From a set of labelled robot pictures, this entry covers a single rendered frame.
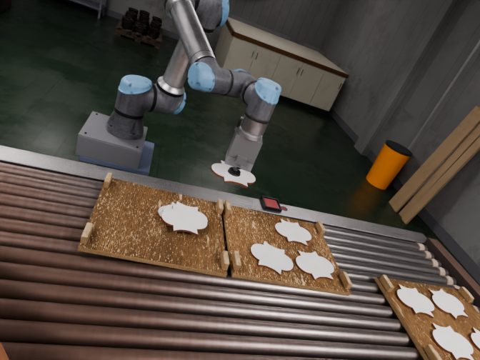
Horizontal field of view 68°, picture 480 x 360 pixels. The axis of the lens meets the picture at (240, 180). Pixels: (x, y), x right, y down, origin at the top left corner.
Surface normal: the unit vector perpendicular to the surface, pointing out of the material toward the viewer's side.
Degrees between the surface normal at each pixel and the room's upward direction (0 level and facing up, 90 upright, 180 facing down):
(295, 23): 90
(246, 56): 90
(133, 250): 0
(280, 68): 90
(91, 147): 90
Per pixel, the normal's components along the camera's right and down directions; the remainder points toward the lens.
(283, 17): 0.12, 0.53
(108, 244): 0.35, -0.81
